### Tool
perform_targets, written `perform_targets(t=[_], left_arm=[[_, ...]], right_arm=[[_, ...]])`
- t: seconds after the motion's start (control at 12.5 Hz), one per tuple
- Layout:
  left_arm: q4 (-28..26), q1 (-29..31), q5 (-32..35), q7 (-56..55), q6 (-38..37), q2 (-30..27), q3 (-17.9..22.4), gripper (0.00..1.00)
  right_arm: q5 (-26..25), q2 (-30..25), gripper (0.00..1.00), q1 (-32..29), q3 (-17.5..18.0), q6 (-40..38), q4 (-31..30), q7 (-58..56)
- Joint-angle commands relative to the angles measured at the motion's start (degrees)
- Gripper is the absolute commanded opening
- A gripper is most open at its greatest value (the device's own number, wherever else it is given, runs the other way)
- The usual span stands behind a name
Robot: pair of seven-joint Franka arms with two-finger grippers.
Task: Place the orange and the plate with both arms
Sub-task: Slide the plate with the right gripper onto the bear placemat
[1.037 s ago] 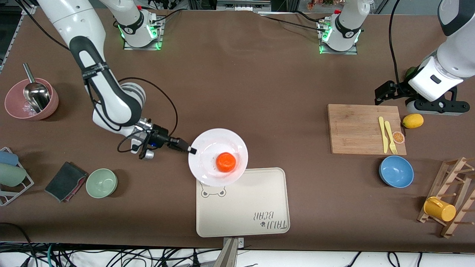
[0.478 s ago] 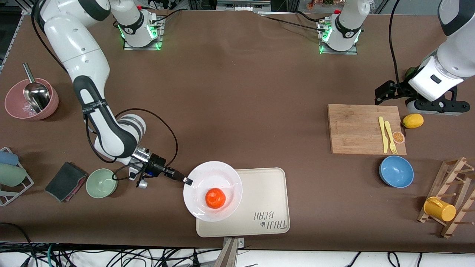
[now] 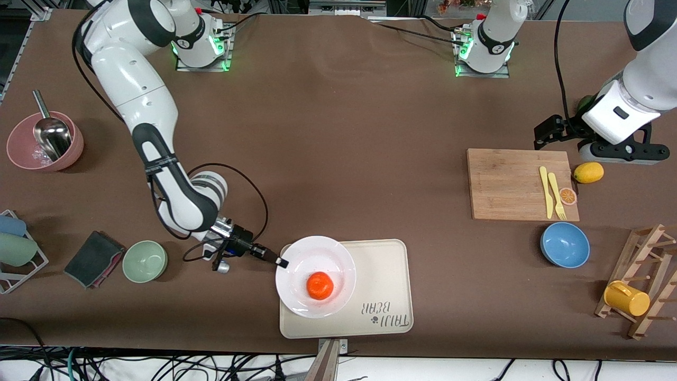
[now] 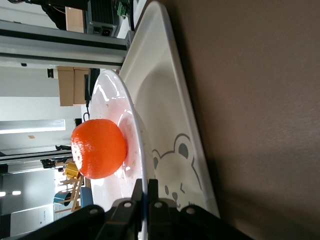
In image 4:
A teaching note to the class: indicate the grey power supply box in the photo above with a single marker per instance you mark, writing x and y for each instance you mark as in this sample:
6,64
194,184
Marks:
102,17

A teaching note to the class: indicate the aluminium frame beam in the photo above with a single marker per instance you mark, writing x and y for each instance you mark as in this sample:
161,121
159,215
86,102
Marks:
62,45

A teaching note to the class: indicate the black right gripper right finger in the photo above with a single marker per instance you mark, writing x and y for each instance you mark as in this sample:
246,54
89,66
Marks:
187,225

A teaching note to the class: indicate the beige bear print tray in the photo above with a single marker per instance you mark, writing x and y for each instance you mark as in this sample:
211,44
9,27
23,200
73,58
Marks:
160,87

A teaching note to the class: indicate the yellow mug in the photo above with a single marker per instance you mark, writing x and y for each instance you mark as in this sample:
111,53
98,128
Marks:
72,170

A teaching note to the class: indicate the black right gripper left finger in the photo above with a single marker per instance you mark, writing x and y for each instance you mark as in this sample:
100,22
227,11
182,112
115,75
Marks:
100,225

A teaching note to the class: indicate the orange fruit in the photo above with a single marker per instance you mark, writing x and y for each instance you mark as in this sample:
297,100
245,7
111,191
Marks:
98,148

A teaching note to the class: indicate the wooden mug rack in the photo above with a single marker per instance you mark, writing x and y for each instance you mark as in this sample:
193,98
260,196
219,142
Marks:
75,195

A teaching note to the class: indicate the cardboard box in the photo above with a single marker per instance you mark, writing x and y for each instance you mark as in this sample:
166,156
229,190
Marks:
70,86
74,20

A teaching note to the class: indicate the blue bowl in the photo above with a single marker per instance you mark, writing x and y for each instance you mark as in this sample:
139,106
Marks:
86,197

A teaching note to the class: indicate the white round plate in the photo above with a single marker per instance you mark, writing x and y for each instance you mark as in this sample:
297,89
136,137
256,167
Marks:
110,100

